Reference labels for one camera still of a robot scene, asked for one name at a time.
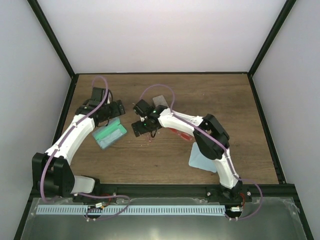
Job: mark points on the light blue cloth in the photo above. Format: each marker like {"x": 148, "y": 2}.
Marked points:
{"x": 199, "y": 161}
{"x": 110, "y": 139}

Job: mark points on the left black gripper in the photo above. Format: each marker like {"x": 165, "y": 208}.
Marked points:
{"x": 118, "y": 110}

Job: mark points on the light grey glasses case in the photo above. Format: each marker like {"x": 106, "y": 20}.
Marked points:
{"x": 160, "y": 101}

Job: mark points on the blue-grey glasses case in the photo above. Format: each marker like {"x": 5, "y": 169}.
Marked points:
{"x": 105, "y": 130}

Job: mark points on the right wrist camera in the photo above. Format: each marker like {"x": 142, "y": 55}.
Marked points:
{"x": 142, "y": 108}

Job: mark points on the pink clear-frame glasses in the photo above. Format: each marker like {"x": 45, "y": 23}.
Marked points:
{"x": 149, "y": 137}

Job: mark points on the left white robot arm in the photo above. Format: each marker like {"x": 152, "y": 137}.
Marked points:
{"x": 51, "y": 171}

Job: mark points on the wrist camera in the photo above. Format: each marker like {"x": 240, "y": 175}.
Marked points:
{"x": 142, "y": 108}
{"x": 97, "y": 95}

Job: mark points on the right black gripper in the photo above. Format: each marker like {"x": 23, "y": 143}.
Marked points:
{"x": 142, "y": 129}

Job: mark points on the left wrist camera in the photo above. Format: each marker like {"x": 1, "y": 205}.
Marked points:
{"x": 97, "y": 95}

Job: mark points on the light blue slotted cable duct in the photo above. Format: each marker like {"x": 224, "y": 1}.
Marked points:
{"x": 139, "y": 210}

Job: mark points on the red lens sunglasses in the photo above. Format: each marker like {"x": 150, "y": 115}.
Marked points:
{"x": 182, "y": 135}

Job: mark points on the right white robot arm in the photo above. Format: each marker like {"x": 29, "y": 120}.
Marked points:
{"x": 211, "y": 138}

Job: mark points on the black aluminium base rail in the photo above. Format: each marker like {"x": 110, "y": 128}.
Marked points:
{"x": 211, "y": 192}

